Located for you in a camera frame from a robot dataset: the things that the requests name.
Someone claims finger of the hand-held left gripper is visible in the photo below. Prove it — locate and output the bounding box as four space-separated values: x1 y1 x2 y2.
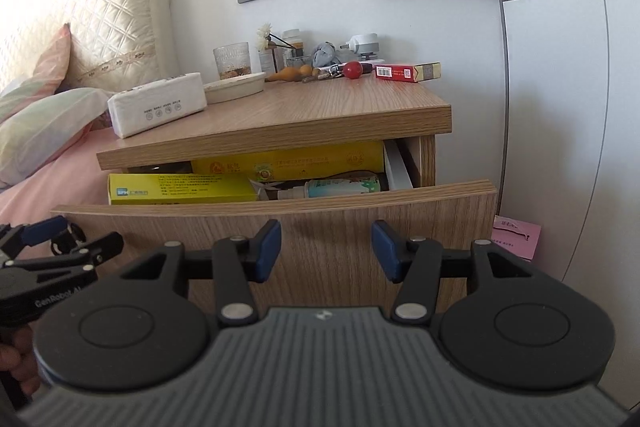
1 233 125 276
0 215 69 254

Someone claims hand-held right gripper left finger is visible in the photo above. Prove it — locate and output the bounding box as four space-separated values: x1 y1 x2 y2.
119 220 282 328

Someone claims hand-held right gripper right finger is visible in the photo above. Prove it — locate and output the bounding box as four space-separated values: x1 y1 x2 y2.
371 220 534 327

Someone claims wooden drawer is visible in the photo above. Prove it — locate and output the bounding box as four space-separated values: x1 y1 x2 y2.
50 141 499 308

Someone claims long yellow box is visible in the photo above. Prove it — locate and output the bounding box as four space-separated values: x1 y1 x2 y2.
107 173 261 206

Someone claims person's left hand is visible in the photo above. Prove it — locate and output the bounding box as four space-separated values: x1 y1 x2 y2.
0 324 44 400

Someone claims pink bed sheet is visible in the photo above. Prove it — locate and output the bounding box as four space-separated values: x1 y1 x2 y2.
0 127 117 268

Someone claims green label plastic bottle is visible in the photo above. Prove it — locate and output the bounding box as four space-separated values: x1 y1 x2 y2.
277 176 382 200

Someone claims large yellow orange box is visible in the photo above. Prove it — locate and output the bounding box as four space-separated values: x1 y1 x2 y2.
191 142 386 182

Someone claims pastel striped pillow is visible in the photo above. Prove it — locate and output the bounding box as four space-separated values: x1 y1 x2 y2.
0 88 113 188

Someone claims white tissue pack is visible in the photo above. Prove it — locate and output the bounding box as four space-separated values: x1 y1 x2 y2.
107 72 208 138

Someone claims wooden nightstand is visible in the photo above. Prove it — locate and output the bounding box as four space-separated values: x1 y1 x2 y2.
96 68 452 190

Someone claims pink pastel pillow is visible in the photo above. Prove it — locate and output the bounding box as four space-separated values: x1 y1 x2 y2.
0 23 72 118

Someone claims white dish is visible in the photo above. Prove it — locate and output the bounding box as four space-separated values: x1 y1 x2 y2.
202 72 267 104

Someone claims small orange fruit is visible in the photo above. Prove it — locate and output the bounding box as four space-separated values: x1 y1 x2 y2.
265 64 322 84

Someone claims red and gold box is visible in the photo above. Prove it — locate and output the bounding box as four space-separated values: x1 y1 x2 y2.
375 62 442 83

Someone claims small diffuser bottle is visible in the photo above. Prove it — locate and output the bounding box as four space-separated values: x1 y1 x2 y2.
258 47 281 75

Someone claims clear glass cup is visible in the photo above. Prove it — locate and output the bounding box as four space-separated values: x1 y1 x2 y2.
213 42 250 80

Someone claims grey cloth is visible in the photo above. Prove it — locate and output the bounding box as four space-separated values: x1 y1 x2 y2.
312 42 339 68

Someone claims white plug adapter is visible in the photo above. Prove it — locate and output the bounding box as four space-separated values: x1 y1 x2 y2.
340 33 379 58

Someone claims white wardrobe lower door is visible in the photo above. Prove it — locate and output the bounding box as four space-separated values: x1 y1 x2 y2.
501 0 640 408

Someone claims cream quilted headboard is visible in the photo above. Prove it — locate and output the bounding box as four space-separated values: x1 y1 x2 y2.
0 0 181 94

